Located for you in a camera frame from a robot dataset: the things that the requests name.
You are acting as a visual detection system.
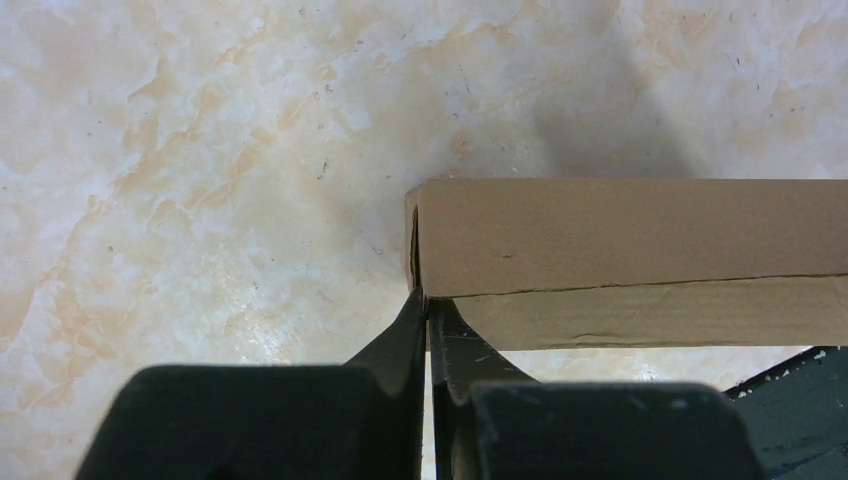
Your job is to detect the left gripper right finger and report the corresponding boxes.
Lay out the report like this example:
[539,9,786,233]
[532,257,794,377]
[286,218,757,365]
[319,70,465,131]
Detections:
[428,300,765,479]

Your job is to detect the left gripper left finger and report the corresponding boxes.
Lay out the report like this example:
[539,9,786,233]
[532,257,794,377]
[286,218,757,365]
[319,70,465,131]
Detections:
[77,290,426,479]

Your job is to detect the brown cardboard box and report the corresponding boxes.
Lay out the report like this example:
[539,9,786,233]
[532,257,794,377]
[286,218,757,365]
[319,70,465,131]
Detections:
[405,178,847,351]

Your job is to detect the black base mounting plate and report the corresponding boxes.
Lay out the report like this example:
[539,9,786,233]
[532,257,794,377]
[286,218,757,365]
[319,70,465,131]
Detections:
[726,346,847,480]

